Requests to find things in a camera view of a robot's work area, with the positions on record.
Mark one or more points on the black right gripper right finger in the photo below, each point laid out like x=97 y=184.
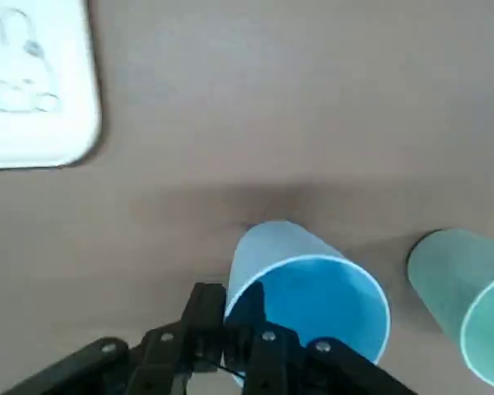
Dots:
x=271 y=354

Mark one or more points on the white tray with rabbit print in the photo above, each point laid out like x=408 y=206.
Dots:
x=33 y=82

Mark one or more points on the small green cup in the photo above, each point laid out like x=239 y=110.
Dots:
x=448 y=271

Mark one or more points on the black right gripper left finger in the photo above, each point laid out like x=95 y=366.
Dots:
x=197 y=321

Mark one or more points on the small blue cup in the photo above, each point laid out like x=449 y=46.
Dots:
x=321 y=296

